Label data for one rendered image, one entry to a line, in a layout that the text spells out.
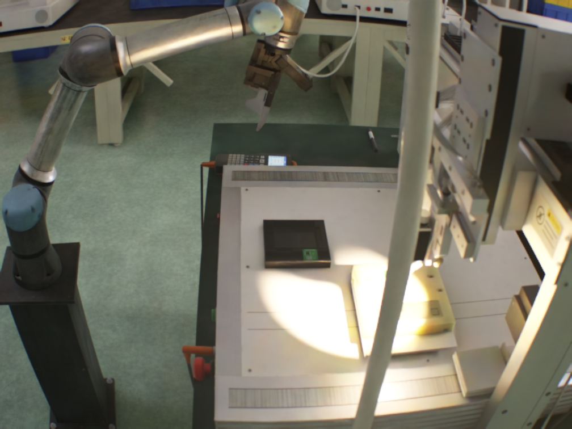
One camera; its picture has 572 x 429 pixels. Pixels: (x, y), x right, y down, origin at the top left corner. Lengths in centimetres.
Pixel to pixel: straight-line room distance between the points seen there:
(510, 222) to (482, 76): 21
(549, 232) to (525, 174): 8
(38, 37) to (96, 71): 204
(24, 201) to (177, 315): 101
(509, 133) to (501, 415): 44
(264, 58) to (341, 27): 166
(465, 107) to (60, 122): 98
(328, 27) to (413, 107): 262
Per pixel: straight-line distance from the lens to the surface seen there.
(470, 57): 74
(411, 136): 48
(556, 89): 74
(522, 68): 70
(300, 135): 176
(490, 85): 68
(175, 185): 296
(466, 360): 94
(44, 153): 147
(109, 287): 239
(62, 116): 142
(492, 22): 69
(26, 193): 144
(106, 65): 123
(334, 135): 178
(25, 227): 140
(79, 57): 126
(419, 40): 45
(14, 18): 333
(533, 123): 74
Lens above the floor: 154
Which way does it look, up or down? 33 degrees down
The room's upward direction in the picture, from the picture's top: 2 degrees clockwise
